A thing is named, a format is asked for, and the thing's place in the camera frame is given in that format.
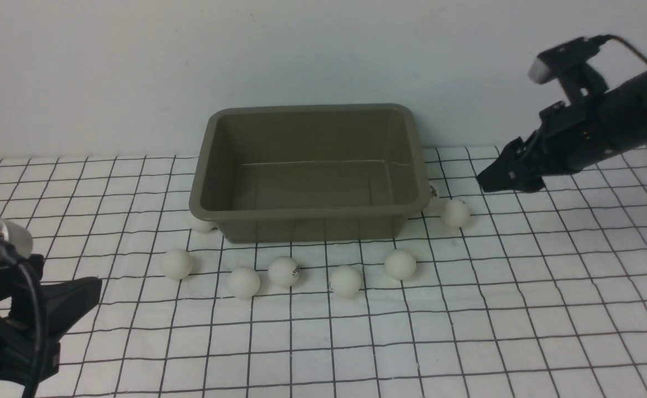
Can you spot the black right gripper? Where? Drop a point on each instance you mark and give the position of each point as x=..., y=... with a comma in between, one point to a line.
x=569, y=139

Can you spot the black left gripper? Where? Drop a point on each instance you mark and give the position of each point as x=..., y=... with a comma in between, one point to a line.
x=66, y=303

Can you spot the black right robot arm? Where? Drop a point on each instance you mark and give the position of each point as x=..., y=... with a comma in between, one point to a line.
x=631, y=126

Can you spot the white ping-pong ball plain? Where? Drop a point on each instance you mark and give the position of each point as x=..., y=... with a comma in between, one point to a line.
x=243, y=283

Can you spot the white ping-pong ball with logo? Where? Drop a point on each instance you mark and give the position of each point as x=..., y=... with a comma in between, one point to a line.
x=283, y=272

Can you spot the white black-grid tablecloth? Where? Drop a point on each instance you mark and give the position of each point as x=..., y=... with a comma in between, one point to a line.
x=543, y=295

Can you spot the white ball behind bin left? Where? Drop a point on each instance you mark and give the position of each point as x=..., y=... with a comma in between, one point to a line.
x=201, y=226

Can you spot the olive green plastic bin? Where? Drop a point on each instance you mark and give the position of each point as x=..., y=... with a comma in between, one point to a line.
x=310, y=173

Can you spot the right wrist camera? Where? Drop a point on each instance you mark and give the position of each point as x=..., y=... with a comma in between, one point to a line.
x=568, y=64

